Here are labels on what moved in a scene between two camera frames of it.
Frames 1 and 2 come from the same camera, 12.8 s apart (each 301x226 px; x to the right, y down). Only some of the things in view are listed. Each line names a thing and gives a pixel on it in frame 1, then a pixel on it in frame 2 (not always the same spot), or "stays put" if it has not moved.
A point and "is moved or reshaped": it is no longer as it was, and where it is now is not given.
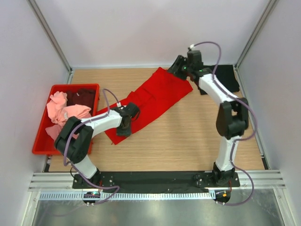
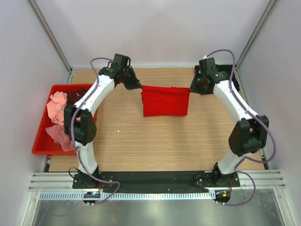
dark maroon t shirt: (86, 97) stays put
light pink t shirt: (58, 111) stays put
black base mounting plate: (158, 181) stays put
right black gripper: (179, 62) to (199, 91)
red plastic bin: (44, 143) stays put
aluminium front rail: (248, 181) stays put
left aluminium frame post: (51, 36) stays put
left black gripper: (124, 133) to (135, 84)
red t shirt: (163, 91) is moved or reshaped
